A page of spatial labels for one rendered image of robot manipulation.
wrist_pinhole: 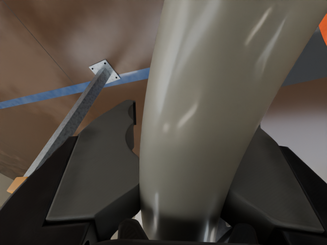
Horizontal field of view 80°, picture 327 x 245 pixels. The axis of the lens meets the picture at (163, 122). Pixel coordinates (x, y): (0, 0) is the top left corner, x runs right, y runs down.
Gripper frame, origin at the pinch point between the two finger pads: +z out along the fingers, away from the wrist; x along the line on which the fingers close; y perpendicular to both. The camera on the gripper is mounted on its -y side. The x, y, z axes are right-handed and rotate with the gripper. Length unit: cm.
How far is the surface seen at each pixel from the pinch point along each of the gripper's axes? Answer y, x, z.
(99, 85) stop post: 55, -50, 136
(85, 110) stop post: 64, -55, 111
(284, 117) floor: 73, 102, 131
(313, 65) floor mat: 26, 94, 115
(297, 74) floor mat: 33, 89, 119
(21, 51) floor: 40, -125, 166
